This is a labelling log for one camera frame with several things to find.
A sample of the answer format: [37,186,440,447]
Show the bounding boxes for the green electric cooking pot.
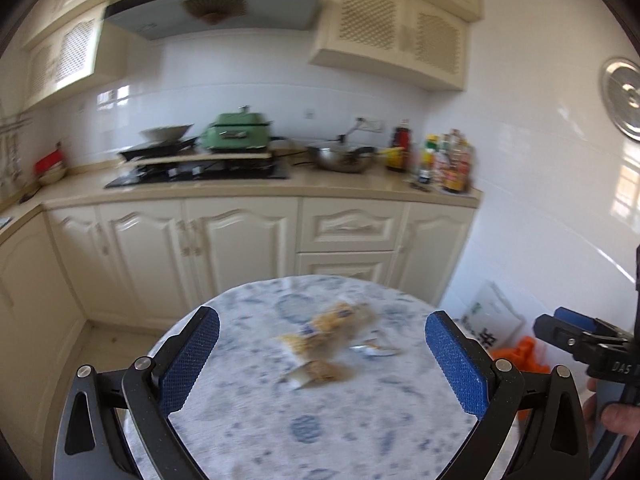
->
[200,105,277,154]

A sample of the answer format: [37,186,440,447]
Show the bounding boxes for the white bowl on stove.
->
[139,124,196,144]

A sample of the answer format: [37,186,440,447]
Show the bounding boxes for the small cream lattice wall cabinet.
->
[22,2,129,111]

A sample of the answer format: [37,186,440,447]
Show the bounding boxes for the black glass gas stove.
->
[104,157,291,190]

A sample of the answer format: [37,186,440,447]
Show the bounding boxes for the small beige snack wrapper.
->
[286,359,353,390]

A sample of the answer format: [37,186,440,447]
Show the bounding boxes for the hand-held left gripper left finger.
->
[52,305,221,480]

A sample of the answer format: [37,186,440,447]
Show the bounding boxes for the white plastic bag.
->
[460,281,527,357]

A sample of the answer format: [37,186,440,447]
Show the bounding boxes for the round metal wall plate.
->
[600,57,640,142]

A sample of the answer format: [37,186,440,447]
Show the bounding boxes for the orange plastic bag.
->
[492,337,551,427]

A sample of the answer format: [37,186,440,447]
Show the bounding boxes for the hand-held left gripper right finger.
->
[424,310,591,480]

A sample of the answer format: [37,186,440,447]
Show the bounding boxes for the cream kitchen base cabinets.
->
[0,180,484,333]

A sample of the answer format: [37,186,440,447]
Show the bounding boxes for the cluster of condiment bottles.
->
[417,129,474,195]

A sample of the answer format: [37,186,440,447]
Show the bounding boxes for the dark sauce bottle red cap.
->
[386,120,414,174]

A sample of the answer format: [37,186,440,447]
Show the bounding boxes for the grey range hood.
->
[102,0,326,41]

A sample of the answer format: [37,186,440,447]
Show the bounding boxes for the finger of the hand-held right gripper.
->
[532,312,598,367]
[554,306,631,342]

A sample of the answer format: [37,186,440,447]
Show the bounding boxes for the wooden board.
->
[132,151,274,167]

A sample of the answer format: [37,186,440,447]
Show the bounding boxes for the person's right hand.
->
[581,379,640,456]

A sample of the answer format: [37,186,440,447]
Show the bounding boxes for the silver white torn wrapper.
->
[350,330,401,358]

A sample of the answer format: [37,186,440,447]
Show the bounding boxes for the red kitchen container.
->
[34,145,69,186]

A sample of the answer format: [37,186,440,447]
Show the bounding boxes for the steel wok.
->
[306,132,376,174]

